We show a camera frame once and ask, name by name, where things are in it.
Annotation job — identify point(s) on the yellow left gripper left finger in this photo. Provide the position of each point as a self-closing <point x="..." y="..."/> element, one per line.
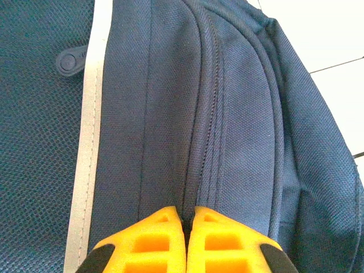
<point x="150" y="250"/>

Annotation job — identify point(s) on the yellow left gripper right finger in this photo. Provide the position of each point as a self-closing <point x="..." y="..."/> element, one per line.
<point x="224" y="250"/>

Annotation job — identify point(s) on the navy blue backpack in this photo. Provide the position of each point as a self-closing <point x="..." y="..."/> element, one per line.
<point x="170" y="113"/>

